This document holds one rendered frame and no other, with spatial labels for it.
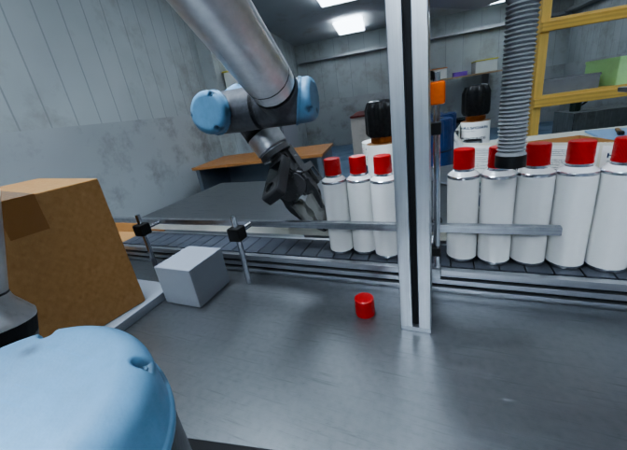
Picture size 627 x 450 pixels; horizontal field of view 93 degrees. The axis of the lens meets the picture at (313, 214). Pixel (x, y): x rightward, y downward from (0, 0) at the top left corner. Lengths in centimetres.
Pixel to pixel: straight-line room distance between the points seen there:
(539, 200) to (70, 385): 59
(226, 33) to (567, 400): 57
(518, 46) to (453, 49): 879
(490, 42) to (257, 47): 910
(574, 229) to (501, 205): 11
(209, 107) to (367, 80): 852
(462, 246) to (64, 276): 70
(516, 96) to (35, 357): 50
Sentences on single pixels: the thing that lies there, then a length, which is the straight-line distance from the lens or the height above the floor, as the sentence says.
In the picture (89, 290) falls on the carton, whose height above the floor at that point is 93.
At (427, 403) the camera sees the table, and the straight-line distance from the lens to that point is 45.
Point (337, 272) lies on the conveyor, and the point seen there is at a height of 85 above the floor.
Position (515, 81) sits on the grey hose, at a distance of 46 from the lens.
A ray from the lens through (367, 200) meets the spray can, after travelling 60.
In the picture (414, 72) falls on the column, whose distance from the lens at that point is 40.
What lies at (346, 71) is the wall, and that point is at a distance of 907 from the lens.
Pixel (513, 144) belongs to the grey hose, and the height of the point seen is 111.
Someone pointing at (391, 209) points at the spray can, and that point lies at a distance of 58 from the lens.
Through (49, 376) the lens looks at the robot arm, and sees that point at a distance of 23.
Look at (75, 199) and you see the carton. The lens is 67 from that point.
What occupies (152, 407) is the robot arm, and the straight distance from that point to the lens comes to 22.
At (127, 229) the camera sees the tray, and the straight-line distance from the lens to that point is 137.
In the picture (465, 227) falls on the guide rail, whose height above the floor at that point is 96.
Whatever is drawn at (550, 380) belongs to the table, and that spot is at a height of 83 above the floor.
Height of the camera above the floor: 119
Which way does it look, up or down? 20 degrees down
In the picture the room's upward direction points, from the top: 9 degrees counter-clockwise
